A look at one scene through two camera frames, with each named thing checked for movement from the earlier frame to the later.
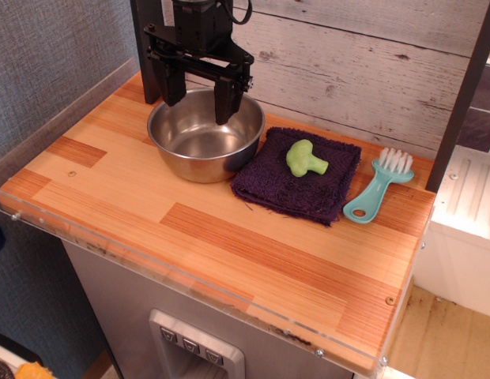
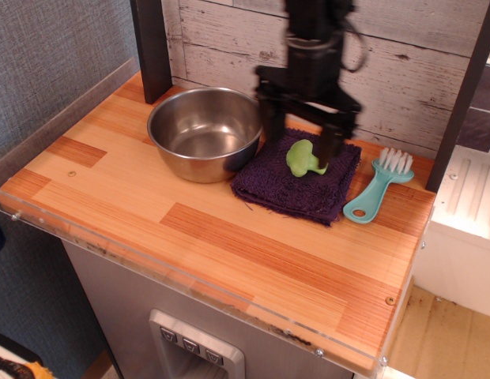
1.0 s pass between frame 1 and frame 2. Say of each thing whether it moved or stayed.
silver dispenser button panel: stayed
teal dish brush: stayed
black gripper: moved
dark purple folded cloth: stayed
